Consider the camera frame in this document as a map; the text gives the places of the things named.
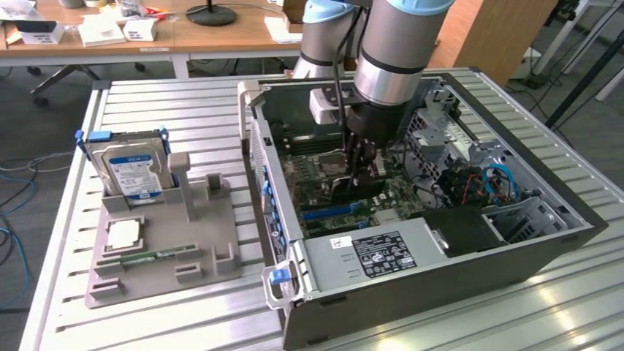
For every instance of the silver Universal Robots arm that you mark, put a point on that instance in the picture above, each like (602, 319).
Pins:
(390, 44)

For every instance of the grey power supply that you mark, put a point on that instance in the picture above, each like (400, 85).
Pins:
(336, 263)

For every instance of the black open PC case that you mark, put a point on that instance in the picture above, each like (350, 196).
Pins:
(439, 292)

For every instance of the white flat carton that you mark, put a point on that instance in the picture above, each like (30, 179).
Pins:
(100, 36)

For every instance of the blue expansion slot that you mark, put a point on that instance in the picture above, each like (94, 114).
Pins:
(331, 212)

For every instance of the hard disk blue carrier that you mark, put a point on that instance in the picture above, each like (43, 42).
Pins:
(130, 172)

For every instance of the silver CPU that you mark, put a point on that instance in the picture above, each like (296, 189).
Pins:
(124, 234)

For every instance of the white printed small box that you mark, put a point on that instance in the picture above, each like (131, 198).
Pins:
(139, 31)

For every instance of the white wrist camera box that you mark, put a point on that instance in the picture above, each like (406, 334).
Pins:
(323, 108)

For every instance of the silver disk bay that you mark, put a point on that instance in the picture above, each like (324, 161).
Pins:
(531, 219)

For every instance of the green RAM stick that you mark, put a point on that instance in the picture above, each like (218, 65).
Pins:
(142, 256)

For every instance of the white paper stack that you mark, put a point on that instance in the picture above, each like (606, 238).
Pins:
(286, 34)

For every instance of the black graphics card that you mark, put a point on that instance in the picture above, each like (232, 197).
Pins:
(363, 195)

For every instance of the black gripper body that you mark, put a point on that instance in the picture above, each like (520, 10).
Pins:
(378, 122)

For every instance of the white box black lid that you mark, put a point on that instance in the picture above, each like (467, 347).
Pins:
(42, 36)

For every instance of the beige card retention latch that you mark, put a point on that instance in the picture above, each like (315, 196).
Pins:
(250, 91)

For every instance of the white table frame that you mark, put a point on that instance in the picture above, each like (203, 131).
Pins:
(566, 38)

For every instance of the black lamp base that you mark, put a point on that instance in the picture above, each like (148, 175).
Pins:
(212, 16)

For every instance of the grey parts rack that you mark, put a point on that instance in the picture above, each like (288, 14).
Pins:
(190, 248)

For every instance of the black office chair base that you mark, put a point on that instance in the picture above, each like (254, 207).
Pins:
(63, 73)

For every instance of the CPU socket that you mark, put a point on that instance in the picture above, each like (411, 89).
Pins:
(328, 164)

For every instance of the green motherboard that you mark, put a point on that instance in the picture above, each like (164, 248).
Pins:
(395, 197)

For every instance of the wooden cabinet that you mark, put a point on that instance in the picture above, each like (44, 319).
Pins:
(487, 36)

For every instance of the black slanted pole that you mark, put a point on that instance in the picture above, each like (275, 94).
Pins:
(584, 80)

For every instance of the silver drive cage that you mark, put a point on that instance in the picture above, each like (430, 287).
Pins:
(439, 146)

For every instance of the blue case release tab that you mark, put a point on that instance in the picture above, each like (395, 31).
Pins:
(278, 276)

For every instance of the wooden desk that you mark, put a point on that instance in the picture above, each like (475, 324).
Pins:
(136, 45)

